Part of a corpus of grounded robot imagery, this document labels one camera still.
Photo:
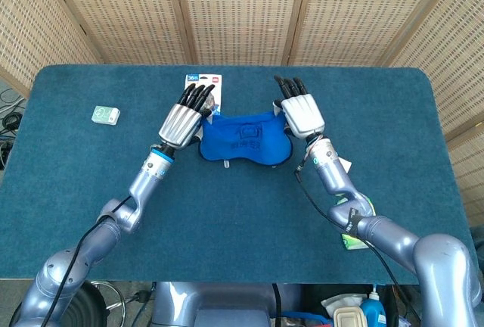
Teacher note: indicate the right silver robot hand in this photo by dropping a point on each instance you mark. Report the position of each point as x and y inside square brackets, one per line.
[302, 115]

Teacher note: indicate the blue detergent bottle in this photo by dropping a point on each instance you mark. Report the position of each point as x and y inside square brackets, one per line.
[372, 310]

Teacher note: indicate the white crumpled bag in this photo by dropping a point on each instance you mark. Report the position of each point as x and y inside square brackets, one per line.
[340, 300]

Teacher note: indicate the grey robot torso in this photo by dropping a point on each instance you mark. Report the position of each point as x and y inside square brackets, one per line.
[227, 300]

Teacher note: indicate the woven wooden folding screen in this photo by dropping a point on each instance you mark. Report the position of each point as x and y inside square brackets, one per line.
[242, 13]

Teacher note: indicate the blue tape roll pack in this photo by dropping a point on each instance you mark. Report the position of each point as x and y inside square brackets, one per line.
[211, 79]

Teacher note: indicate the beige lidded food container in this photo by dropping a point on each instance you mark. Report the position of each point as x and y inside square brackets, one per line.
[348, 319]

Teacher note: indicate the green plastic bag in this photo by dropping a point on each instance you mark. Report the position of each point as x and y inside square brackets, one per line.
[353, 243]

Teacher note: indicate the black round ribbed object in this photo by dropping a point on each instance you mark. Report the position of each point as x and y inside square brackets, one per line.
[89, 304]

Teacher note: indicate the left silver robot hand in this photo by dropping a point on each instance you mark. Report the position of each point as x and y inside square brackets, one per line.
[179, 124]

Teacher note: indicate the blue kitchen towel black trim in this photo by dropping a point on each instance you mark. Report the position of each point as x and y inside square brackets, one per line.
[246, 149]

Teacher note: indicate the small green white box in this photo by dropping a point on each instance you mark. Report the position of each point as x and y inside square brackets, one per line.
[106, 114]

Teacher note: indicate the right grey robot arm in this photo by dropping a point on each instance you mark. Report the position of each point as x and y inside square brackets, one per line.
[332, 175]

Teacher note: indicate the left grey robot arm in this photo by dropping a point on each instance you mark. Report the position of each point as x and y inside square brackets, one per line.
[147, 179]

